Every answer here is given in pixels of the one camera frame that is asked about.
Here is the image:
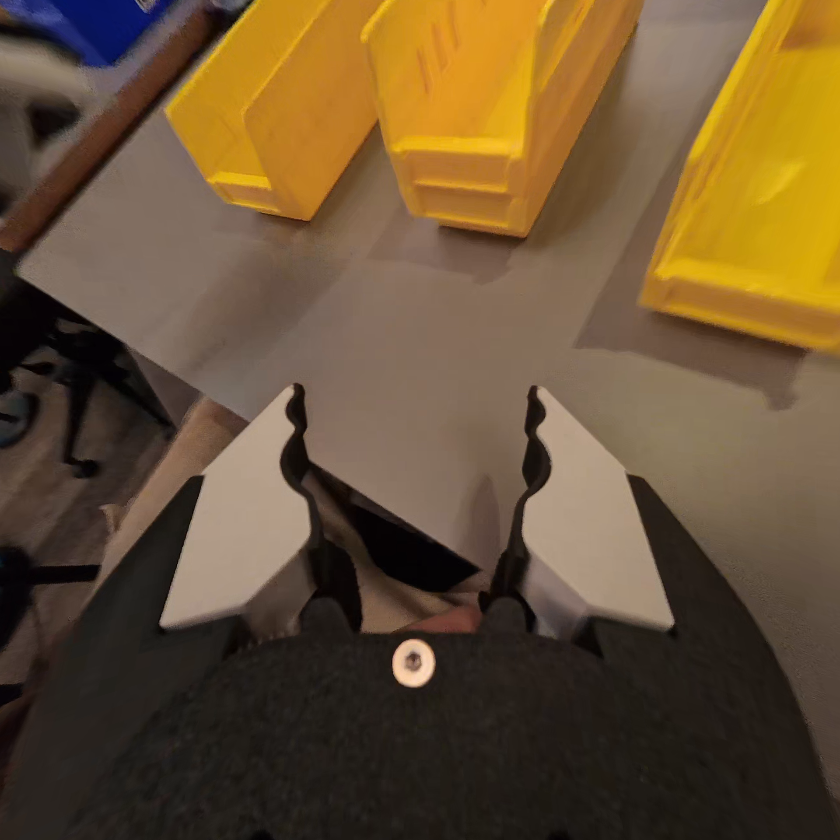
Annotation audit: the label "person's beige trousers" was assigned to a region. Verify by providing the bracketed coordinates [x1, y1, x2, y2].
[98, 394, 490, 636]

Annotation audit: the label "grey desk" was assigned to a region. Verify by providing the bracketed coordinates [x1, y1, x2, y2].
[0, 0, 840, 749]

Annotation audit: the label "blue box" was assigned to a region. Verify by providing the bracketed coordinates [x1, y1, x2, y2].
[49, 0, 178, 68]

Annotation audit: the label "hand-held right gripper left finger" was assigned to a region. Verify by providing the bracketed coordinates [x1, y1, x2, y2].
[159, 384, 362, 643]

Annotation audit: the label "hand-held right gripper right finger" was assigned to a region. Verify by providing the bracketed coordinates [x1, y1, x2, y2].
[479, 386, 676, 642]

